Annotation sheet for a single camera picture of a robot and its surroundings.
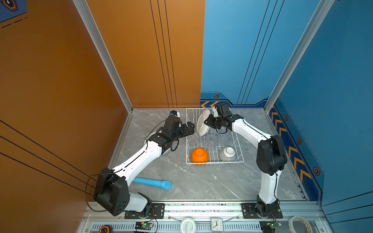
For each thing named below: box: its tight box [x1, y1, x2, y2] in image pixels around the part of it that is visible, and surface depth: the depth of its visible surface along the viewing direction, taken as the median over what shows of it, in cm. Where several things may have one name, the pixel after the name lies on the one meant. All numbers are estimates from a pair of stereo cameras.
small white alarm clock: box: [210, 216, 224, 233], surface depth 70 cm
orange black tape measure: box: [98, 224, 113, 233], surface depth 68 cm
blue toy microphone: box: [133, 177, 173, 190], surface depth 82 cm
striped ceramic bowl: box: [219, 146, 237, 162], surface depth 89 cm
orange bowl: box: [190, 148, 210, 167], surface depth 88 cm
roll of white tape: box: [288, 216, 313, 233], surface depth 70 cm
